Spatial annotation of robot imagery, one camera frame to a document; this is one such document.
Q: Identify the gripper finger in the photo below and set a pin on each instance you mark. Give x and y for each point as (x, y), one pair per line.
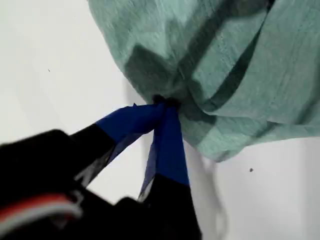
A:
(125, 122)
(170, 155)

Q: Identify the pale green T-shirt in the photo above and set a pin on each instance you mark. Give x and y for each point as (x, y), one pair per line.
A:
(250, 75)

